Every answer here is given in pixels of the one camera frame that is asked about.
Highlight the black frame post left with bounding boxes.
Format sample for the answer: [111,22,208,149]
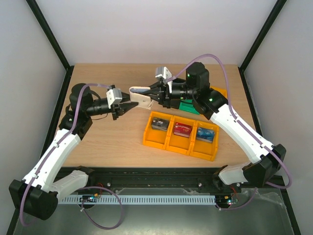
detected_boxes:
[26,0,74,71]

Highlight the black frame post right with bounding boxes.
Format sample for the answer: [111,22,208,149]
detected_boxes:
[239,0,288,71]

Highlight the black frame post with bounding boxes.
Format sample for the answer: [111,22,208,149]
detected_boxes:
[26,0,74,71]
[239,0,288,71]

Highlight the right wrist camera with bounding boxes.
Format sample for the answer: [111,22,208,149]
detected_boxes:
[155,67,173,92]

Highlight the yellow bin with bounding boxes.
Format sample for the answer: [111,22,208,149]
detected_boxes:
[190,121,220,161]
[166,116,196,155]
[142,111,173,150]
[210,86,227,98]

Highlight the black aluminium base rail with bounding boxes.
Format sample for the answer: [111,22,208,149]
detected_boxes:
[56,167,287,194]

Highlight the yellow bin lower right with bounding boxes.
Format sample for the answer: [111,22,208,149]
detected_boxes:
[190,121,220,161]

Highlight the green bin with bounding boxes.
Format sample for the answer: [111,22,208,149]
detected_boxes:
[179,99,200,115]

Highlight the white slotted cable duct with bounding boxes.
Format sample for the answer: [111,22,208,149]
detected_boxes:
[59,195,216,205]

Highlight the red VIP card stack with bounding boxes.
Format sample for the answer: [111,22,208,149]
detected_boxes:
[173,122,193,138]

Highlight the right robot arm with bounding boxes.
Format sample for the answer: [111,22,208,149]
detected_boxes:
[144,62,286,192]

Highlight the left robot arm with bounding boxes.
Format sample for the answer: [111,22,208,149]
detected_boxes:
[9,83,138,225]

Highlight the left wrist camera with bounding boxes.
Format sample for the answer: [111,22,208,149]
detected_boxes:
[106,88,123,108]

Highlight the yellow bin lower left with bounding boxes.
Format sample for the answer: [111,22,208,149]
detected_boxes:
[142,111,173,150]

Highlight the yellow bin lower middle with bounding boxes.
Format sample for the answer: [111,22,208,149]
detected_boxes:
[166,116,196,155]

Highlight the blue VIP card stack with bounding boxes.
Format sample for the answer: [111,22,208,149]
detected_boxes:
[196,127,215,143]

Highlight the black VIP card stack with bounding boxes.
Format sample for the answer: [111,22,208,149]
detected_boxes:
[151,117,170,131]

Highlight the yellow bin upper right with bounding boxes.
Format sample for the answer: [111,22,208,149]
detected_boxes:
[210,86,227,98]

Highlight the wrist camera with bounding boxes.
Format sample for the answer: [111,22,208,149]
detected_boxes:
[155,67,173,92]
[106,88,123,108]

